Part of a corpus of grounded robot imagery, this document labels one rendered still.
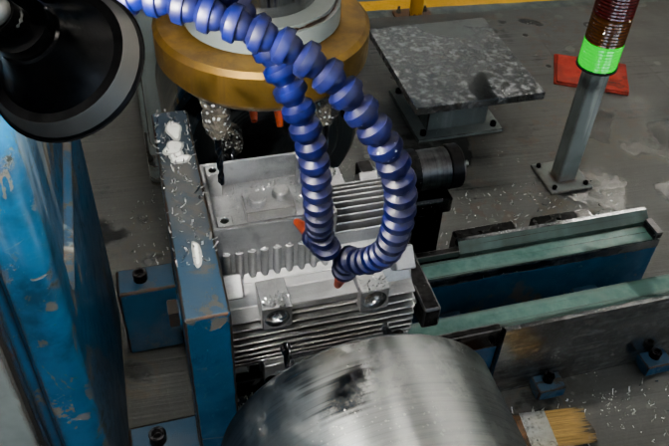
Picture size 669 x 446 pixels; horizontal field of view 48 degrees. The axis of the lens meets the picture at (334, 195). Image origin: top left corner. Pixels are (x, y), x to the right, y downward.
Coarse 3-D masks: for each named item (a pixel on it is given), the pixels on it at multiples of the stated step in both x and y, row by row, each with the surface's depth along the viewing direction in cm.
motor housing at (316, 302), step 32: (352, 192) 81; (352, 224) 78; (288, 288) 76; (320, 288) 76; (352, 288) 76; (256, 320) 74; (320, 320) 77; (352, 320) 78; (384, 320) 80; (256, 352) 77
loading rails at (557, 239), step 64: (448, 256) 100; (512, 256) 101; (576, 256) 102; (640, 256) 107; (448, 320) 93; (512, 320) 93; (576, 320) 92; (640, 320) 96; (256, 384) 85; (512, 384) 98
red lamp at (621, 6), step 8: (600, 0) 109; (608, 0) 108; (616, 0) 107; (624, 0) 107; (632, 0) 107; (592, 8) 111; (600, 8) 109; (608, 8) 108; (616, 8) 108; (624, 8) 107; (632, 8) 108; (600, 16) 110; (608, 16) 109; (616, 16) 108; (624, 16) 108; (632, 16) 109
